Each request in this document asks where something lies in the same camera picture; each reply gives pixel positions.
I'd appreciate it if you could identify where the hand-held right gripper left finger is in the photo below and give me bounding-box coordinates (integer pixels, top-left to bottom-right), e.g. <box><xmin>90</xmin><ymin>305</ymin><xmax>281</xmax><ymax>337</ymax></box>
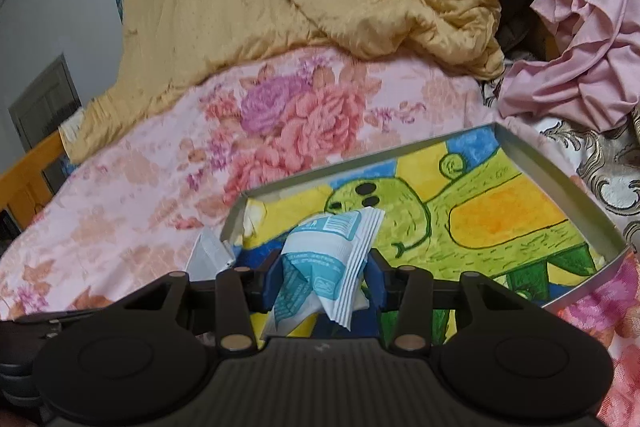
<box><xmin>117</xmin><ymin>249</ymin><xmax>286</xmax><ymax>354</ymax></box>

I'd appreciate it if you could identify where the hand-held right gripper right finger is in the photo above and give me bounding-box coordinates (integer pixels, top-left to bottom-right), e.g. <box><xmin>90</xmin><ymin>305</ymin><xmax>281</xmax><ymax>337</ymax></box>
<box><xmin>366</xmin><ymin>249</ymin><xmax>522</xmax><ymax>354</ymax></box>

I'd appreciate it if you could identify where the white blue wipe packet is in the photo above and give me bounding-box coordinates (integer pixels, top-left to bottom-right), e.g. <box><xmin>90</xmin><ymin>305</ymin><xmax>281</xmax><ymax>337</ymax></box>
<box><xmin>260</xmin><ymin>208</ymin><xmax>386</xmax><ymax>340</ymax></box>

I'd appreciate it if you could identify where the grey metal tray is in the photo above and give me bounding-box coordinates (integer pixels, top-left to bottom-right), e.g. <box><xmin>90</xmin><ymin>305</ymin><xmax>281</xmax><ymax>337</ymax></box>
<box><xmin>220</xmin><ymin>122</ymin><xmax>633</xmax><ymax>313</ymax></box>

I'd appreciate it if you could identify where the white milk carton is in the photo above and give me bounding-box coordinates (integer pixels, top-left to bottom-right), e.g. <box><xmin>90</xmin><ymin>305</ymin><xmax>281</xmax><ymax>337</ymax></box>
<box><xmin>185</xmin><ymin>227</ymin><xmax>236</xmax><ymax>280</ymax></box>

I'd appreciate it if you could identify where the pink floral bedsheet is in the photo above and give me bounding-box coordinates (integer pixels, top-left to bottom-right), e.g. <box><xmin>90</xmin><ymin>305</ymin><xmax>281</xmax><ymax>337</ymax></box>
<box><xmin>0</xmin><ymin>44</ymin><xmax>640</xmax><ymax>427</ymax></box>

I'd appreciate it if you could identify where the white pillow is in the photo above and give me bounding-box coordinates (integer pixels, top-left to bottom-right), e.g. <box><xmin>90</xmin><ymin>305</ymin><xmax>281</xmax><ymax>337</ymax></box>
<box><xmin>59</xmin><ymin>107</ymin><xmax>85</xmax><ymax>144</ymax></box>

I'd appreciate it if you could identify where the gold patterned cloth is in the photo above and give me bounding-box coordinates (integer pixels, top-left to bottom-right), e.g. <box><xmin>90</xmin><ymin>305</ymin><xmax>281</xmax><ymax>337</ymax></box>
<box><xmin>480</xmin><ymin>72</ymin><xmax>640</xmax><ymax>253</ymax></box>

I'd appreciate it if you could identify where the pink garment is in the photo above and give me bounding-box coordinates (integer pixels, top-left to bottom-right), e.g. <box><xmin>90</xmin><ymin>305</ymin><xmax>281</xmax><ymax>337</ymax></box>
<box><xmin>497</xmin><ymin>0</ymin><xmax>640</xmax><ymax>132</ymax></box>

